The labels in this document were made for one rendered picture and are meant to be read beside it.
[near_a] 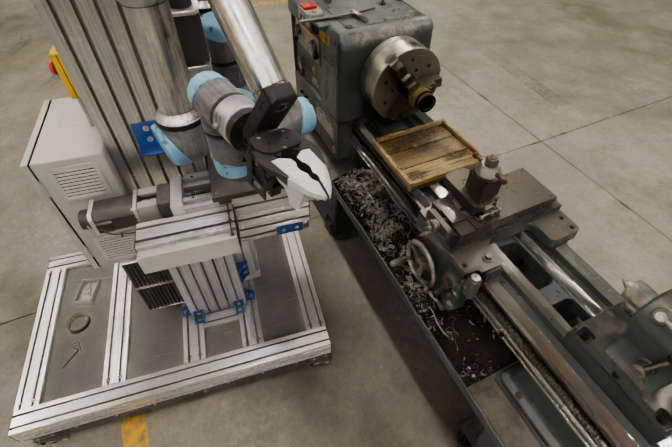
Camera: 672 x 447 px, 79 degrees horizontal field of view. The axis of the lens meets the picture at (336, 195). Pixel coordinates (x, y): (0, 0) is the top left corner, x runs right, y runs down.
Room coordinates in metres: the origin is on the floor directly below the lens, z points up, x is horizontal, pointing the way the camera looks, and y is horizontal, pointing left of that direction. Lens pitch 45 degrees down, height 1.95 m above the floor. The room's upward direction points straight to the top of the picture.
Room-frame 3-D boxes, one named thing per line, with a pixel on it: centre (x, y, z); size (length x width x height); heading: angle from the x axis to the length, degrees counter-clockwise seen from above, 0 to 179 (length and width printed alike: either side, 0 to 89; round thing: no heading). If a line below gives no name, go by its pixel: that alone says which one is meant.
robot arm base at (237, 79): (1.37, 0.40, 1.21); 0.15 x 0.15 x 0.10
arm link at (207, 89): (0.61, 0.20, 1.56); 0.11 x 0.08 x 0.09; 38
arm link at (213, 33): (1.38, 0.40, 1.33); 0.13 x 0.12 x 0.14; 33
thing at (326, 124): (1.87, -0.09, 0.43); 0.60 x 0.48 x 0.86; 25
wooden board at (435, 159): (1.29, -0.37, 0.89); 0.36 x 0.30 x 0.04; 115
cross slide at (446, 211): (0.94, -0.52, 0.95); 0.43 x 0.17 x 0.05; 115
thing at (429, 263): (0.82, -0.34, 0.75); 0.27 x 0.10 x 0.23; 25
